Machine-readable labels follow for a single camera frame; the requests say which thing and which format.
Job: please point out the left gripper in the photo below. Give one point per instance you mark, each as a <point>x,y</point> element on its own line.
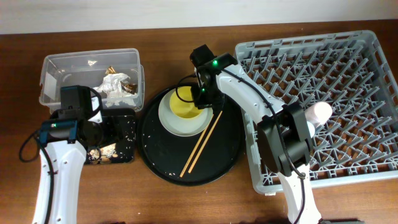
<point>114,129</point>

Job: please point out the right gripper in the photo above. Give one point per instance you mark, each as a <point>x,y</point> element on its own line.
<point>200,102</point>

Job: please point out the food scraps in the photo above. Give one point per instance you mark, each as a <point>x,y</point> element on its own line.
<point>102,155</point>

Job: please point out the yellow bowl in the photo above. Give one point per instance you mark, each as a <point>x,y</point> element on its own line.
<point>181,103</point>

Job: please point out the white paper waste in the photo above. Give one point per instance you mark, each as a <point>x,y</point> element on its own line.
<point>117,85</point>

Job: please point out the pink cup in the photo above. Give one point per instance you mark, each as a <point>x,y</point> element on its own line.
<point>319,113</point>

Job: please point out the blue cup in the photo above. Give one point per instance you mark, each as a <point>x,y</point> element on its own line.
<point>311,129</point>

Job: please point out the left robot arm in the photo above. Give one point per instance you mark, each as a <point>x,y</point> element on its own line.
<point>64,141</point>

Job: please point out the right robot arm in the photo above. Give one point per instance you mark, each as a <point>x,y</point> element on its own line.
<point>284,138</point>

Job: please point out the clear plastic waste bin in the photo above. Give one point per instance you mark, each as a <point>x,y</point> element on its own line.
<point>88,69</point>

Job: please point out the grey dishwasher rack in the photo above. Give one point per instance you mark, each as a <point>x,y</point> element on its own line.
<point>350,72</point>

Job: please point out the black rectangular tray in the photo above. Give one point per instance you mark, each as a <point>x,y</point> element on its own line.
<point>124,130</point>

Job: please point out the right wooden chopstick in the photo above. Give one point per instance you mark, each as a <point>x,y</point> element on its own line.
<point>204,143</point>

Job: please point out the wooden chopstick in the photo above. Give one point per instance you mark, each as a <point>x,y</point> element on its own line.
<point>193,152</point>
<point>204,143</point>

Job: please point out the left wooden chopstick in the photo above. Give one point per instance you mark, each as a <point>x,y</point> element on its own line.
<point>193,152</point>

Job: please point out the grey round plate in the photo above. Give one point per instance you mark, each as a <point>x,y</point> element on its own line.
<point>179,126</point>

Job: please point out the round black serving tray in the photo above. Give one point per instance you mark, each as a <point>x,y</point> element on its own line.
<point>166,154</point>

